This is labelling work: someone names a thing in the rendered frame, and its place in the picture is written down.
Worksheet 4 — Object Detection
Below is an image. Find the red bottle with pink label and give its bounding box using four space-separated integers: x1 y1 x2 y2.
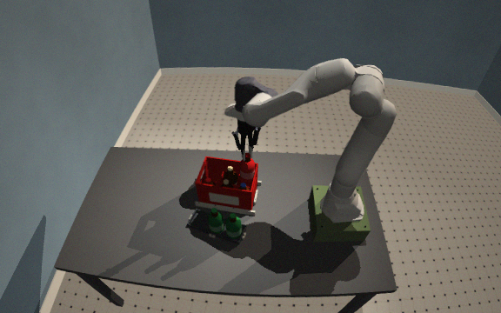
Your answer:
240 153 255 182

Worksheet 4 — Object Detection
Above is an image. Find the red crate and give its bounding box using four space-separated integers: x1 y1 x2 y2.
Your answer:
195 156 257 210

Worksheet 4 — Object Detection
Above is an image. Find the green bottle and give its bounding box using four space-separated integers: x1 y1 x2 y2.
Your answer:
225 213 242 239
208 208 224 234

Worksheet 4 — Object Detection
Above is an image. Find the brown bottle with red cap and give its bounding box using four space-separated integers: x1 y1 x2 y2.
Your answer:
205 177 215 185

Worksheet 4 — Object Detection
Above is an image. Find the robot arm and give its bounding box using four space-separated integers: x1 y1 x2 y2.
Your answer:
224 58 397 223

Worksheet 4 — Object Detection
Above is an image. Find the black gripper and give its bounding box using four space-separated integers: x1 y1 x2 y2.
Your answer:
232 120 261 161

